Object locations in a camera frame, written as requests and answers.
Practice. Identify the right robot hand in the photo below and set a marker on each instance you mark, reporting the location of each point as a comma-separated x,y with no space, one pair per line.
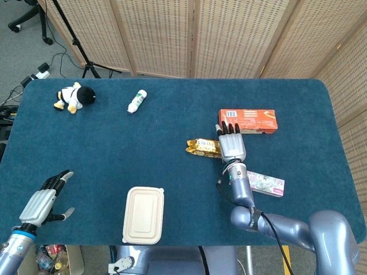
232,146

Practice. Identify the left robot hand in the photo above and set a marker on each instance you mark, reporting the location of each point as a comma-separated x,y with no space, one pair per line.
37,206

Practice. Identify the gold foil biscuit packet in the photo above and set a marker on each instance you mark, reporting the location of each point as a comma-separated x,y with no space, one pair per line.
203,147

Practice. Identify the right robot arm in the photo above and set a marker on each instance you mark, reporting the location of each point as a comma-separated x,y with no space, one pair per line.
243,194

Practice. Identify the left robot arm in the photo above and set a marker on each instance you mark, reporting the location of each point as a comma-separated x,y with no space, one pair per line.
14,249

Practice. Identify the orange cardboard box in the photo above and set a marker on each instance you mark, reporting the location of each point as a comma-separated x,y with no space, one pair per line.
252,118

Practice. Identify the floral print box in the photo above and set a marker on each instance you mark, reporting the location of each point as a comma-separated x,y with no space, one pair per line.
266,184

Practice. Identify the cardboard bin with bottles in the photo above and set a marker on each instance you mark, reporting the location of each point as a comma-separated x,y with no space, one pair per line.
75,257

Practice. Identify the blue carpet table mat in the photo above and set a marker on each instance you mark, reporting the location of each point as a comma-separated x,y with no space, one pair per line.
143,143

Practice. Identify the white bottle with green label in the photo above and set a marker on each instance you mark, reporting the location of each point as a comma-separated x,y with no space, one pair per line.
137,101

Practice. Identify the beige lidded food container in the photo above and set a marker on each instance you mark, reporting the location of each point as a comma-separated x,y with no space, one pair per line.
143,215

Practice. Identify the woven wooden folding screen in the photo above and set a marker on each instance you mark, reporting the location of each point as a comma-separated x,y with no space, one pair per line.
229,34

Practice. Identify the black and white plush toy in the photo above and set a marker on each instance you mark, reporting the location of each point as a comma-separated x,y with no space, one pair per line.
74,97

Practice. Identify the metal table leg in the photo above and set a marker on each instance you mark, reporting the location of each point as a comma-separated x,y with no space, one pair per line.
249,260

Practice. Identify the black power adapter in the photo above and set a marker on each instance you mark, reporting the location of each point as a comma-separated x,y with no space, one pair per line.
25,81
43,67

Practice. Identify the grey robot torso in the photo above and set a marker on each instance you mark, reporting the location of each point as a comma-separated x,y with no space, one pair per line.
172,260

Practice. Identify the white power strip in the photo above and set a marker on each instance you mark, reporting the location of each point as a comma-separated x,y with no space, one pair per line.
41,75

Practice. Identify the black tripod stand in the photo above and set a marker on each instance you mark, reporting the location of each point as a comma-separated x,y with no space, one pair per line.
87,68

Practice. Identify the black office chair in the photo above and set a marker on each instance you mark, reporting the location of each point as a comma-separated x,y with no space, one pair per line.
41,17

